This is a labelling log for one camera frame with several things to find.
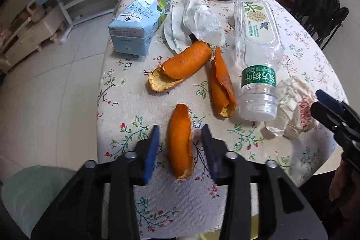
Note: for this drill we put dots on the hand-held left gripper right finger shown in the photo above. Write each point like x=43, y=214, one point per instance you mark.
x=209, y=155

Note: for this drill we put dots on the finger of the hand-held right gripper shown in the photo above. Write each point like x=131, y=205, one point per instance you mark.
x=327, y=99
x=323, y=113

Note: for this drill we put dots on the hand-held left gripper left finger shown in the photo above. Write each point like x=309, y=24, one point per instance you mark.
x=152, y=155

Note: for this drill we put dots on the narrow orange peel strip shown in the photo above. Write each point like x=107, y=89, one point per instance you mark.
x=180, y=138

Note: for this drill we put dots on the white paper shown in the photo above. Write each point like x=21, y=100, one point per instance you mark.
x=289, y=105

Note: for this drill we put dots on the long orange peel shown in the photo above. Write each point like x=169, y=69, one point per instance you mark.
x=222, y=82

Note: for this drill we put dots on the clear plastic bottle green label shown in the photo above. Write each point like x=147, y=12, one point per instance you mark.
x=257, y=54

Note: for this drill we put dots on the large curled orange peel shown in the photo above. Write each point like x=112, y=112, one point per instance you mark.
x=185, y=61

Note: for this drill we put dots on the person's right forearm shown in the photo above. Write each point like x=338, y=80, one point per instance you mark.
x=348, y=189

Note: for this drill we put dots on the floral tablecloth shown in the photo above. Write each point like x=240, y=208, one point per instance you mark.
x=135, y=105

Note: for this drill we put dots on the pale green upholstered chair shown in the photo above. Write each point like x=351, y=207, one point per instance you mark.
x=33, y=195

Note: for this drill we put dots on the crinkled white plastic wrapper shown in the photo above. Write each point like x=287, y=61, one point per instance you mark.
x=206, y=23

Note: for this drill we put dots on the light blue milk carton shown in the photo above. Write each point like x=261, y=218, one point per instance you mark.
x=135, y=23

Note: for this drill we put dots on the cream TV cabinet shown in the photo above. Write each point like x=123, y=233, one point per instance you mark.
x=28, y=37

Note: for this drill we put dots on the pink kettlebell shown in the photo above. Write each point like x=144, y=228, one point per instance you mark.
x=36, y=12

